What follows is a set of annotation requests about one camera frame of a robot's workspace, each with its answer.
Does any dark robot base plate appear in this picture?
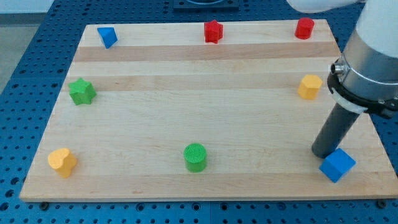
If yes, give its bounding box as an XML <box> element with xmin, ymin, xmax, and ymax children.
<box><xmin>171</xmin><ymin>0</ymin><xmax>239</xmax><ymax>12</ymax></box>

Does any green cylinder block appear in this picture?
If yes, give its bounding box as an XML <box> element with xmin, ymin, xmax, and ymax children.
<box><xmin>183</xmin><ymin>143</ymin><xmax>207</xmax><ymax>172</ymax></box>

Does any blue cube block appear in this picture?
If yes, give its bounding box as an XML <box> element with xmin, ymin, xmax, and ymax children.
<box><xmin>319</xmin><ymin>148</ymin><xmax>356</xmax><ymax>183</ymax></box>

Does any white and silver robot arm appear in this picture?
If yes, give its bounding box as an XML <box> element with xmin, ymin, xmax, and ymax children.
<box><xmin>312</xmin><ymin>0</ymin><xmax>397</xmax><ymax>158</ymax></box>

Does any green star block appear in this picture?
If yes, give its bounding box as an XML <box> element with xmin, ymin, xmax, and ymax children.
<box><xmin>68</xmin><ymin>78</ymin><xmax>96</xmax><ymax>105</ymax></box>

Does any red cylinder block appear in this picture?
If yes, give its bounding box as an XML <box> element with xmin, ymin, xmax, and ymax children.
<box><xmin>295</xmin><ymin>17</ymin><xmax>315</xmax><ymax>40</ymax></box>

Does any blue triangle block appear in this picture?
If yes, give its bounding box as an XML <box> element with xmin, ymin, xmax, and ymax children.
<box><xmin>97</xmin><ymin>27</ymin><xmax>118</xmax><ymax>49</ymax></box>

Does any yellow hexagon block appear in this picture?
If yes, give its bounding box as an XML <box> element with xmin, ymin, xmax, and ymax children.
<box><xmin>297</xmin><ymin>75</ymin><xmax>323</xmax><ymax>100</ymax></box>

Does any black flange with white ring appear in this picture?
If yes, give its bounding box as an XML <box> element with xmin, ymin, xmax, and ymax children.
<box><xmin>327</xmin><ymin>64</ymin><xmax>397</xmax><ymax>119</ymax></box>

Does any red star block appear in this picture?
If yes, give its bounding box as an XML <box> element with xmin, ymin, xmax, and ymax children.
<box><xmin>204</xmin><ymin>20</ymin><xmax>223</xmax><ymax>44</ymax></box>

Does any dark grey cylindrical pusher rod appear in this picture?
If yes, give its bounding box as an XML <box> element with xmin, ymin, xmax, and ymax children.
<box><xmin>312</xmin><ymin>103</ymin><xmax>359</xmax><ymax>159</ymax></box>

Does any wooden board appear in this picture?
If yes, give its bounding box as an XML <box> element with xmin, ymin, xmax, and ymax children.
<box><xmin>19</xmin><ymin>19</ymin><xmax>397</xmax><ymax>202</ymax></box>

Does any yellow heart block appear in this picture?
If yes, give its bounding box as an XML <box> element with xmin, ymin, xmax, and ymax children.
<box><xmin>47</xmin><ymin>148</ymin><xmax>78</xmax><ymax>179</ymax></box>

